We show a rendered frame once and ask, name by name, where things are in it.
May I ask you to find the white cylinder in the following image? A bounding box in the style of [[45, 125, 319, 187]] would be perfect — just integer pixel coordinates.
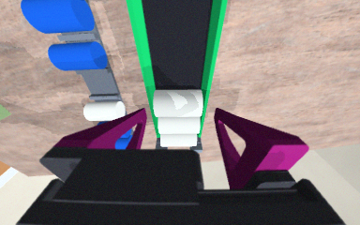
[[157, 117, 201, 134], [153, 90, 203, 117], [160, 133, 197, 146], [83, 101, 125, 121]]

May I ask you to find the blue cylinder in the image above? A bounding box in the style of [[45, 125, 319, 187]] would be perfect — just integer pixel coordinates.
[[48, 41, 107, 70], [21, 0, 95, 34], [97, 121, 131, 138], [115, 135, 132, 149]]

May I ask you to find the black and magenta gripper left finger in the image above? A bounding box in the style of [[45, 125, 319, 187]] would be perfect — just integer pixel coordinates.
[[55, 108, 147, 149]]

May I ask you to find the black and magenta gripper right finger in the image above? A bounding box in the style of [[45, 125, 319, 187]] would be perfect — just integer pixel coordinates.
[[214, 108, 309, 188]]

